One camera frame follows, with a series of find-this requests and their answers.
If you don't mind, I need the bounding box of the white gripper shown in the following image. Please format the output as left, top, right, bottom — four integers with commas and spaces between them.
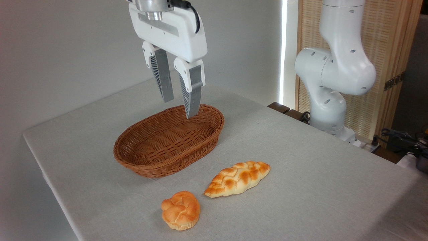
128, 3, 208, 119

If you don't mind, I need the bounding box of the long braided bread loaf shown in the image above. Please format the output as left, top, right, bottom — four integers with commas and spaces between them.
204, 161, 271, 198

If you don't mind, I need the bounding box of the round knotted bread roll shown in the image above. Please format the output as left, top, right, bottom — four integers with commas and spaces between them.
161, 191, 201, 231

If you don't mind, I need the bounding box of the brown wicker oval basket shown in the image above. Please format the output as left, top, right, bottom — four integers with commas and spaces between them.
113, 104, 225, 178

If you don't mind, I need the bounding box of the dark brown wooden furniture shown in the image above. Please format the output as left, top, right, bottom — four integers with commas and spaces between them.
267, 102, 311, 125

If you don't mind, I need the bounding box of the grey linen tablecloth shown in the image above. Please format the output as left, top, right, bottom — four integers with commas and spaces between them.
23, 79, 428, 241

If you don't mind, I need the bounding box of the white power strip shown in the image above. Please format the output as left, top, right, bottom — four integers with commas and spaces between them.
354, 137, 381, 154

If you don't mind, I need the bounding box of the brass screen hinge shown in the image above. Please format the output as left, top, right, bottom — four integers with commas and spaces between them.
384, 71, 406, 91

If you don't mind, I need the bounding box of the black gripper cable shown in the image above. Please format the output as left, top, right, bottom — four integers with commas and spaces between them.
170, 0, 201, 34

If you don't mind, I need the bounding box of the black cable bundle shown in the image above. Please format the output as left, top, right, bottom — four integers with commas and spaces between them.
381, 128, 428, 158

